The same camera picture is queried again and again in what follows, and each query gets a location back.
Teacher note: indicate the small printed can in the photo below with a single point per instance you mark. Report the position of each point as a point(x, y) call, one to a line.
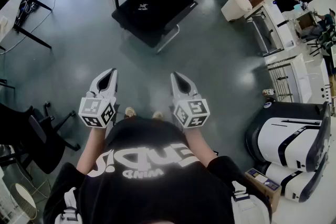
point(269, 92)

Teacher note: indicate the person's right shoe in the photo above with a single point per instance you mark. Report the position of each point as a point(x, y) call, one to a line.
point(158, 114)

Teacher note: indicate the white desk with black legs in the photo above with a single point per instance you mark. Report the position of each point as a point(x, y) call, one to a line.
point(10, 13)

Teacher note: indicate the small white and black case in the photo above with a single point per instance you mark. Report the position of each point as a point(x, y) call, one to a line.
point(291, 181)

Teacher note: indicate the person's black printed t-shirt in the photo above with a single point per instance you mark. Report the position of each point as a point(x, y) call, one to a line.
point(152, 186)

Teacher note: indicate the person's shoe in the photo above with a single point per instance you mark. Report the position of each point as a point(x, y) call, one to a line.
point(158, 114)
point(130, 111)

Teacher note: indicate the person's left shoe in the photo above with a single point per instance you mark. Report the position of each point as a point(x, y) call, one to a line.
point(130, 111)

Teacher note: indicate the person's left forearm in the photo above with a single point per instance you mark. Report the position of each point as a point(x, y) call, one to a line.
point(92, 147)

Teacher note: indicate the cardboard box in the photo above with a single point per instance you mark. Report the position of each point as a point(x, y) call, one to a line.
point(262, 186)

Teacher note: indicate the black swivel chair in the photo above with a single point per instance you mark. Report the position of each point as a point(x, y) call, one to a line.
point(39, 139)

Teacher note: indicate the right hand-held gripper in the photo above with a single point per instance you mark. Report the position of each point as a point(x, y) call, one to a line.
point(191, 112)

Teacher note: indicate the person's right forearm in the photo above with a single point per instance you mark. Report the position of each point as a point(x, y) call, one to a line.
point(199, 144)

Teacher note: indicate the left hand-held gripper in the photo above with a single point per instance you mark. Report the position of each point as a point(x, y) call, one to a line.
point(94, 110)

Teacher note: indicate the white trash bin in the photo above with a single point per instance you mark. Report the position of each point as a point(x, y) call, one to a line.
point(236, 6)

